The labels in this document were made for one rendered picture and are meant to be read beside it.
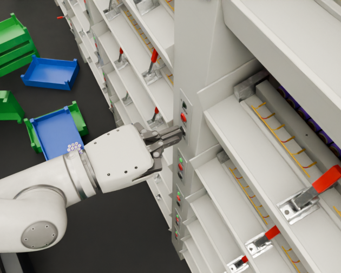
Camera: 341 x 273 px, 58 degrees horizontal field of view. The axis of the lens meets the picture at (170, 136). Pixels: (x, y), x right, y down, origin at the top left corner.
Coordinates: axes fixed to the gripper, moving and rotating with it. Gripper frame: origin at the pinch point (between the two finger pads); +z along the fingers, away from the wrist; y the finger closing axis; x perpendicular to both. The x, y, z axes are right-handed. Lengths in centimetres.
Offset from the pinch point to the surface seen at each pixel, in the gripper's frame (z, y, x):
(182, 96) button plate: 2.7, -1.1, 8.8
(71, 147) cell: -24, -68, -90
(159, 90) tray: 5.3, -16.4, -6.7
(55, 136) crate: -29, -80, -92
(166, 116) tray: 3.6, -9.3, -7.2
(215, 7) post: 2.8, 4.4, 28.4
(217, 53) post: 3.9, 4.7, 22.1
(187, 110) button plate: 2.7, 0.7, 7.3
